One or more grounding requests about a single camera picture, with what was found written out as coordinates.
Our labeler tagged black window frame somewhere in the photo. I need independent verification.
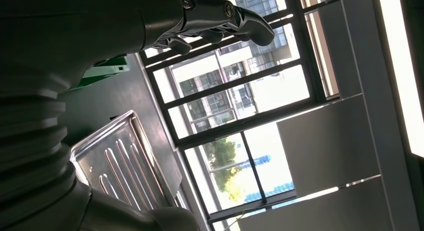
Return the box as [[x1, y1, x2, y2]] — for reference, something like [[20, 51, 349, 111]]
[[139, 0, 341, 231]]

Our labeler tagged green plastic crate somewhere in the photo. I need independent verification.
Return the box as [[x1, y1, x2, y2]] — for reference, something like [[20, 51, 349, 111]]
[[77, 55, 131, 90]]

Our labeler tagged steel scale tray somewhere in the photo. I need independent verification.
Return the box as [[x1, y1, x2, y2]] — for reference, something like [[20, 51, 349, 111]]
[[69, 110, 188, 212]]

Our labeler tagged bright ceiling light panel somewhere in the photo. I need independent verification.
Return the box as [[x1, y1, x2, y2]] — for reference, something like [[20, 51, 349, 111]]
[[377, 0, 424, 158]]

